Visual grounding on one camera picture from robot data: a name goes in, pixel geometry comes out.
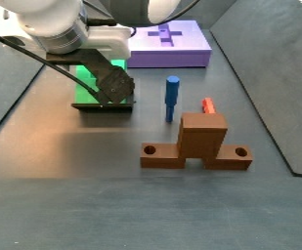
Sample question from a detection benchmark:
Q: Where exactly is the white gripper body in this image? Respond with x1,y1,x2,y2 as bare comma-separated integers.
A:
76,25,131,61

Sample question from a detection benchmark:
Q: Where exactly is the green U-shaped block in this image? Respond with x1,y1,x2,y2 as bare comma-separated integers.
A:
75,60,127,104

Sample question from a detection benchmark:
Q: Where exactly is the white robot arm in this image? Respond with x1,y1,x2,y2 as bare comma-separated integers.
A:
0,0,180,60

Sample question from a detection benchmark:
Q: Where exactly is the purple board with cross slot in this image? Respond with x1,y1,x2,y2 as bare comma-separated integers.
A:
127,21,211,68

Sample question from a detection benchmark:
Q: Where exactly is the blue hexagonal peg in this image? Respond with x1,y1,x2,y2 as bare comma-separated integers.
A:
164,76,179,122

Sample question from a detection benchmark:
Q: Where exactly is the red small peg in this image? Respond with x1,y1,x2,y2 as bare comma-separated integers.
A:
201,98,215,114

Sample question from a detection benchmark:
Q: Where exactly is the brown T-shaped block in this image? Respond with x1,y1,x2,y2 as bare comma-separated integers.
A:
140,113,252,171

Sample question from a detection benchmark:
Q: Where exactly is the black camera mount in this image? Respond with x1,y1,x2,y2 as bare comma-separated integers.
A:
45,49,135,105

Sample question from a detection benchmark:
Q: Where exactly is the black cable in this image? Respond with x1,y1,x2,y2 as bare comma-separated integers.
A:
0,25,111,105

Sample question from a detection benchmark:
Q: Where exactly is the black fixture bracket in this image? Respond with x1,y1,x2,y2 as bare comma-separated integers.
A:
72,76,135,111

